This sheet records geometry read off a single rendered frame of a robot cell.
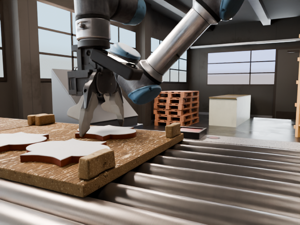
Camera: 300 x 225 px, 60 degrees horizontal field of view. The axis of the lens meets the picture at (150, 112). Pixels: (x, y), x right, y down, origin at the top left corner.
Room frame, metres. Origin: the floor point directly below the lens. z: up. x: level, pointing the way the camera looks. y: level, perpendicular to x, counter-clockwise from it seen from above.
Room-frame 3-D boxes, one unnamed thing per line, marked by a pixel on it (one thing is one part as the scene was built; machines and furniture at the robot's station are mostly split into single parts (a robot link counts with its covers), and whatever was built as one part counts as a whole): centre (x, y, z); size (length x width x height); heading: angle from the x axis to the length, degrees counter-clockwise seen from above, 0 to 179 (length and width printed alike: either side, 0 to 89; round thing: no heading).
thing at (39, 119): (0.73, 0.30, 0.95); 0.06 x 0.02 x 0.03; 154
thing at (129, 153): (0.53, 0.18, 0.93); 0.41 x 0.35 x 0.02; 64
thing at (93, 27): (0.59, 0.13, 1.16); 0.08 x 0.08 x 0.05
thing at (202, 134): (0.67, -0.10, 0.92); 0.08 x 0.08 x 0.02; 64
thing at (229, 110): (7.43, -2.34, 0.37); 2.15 x 0.69 x 0.73; 150
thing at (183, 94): (7.00, -0.74, 0.44); 1.24 x 0.85 x 0.88; 150
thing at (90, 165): (0.32, 0.07, 0.95); 0.06 x 0.02 x 0.03; 154
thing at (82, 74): (0.59, 0.13, 1.08); 0.09 x 0.08 x 0.12; 64
